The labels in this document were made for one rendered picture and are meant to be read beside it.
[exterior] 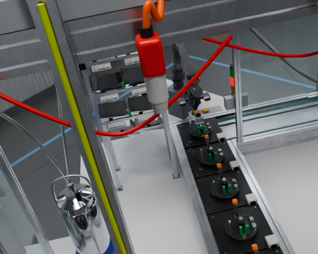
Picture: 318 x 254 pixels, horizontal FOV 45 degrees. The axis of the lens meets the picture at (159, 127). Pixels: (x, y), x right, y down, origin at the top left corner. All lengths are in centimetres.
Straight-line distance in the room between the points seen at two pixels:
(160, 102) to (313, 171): 152
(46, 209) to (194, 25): 290
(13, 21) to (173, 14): 30
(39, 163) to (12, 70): 327
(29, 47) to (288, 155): 173
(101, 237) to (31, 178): 252
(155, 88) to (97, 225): 79
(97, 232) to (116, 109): 71
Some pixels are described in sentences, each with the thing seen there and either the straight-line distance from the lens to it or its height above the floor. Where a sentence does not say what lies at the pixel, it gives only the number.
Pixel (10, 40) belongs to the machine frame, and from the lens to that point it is 81.
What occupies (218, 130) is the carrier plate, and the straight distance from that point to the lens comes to 228.
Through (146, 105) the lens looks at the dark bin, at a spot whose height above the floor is 133.
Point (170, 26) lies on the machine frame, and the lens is 80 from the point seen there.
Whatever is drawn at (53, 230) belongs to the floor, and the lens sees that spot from 334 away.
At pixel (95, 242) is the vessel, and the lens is 148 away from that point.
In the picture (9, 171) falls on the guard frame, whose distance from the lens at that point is 160.
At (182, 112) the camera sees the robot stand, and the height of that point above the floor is 92.
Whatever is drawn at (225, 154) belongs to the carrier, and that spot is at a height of 97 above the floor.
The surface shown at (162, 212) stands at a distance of 200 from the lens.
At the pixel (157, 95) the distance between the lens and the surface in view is 75.
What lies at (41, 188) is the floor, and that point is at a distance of 377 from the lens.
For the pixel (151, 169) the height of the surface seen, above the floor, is 86.
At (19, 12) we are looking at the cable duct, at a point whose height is 213.
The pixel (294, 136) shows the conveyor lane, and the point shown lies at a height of 92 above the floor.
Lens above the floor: 233
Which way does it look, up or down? 35 degrees down
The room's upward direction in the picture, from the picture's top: 11 degrees counter-clockwise
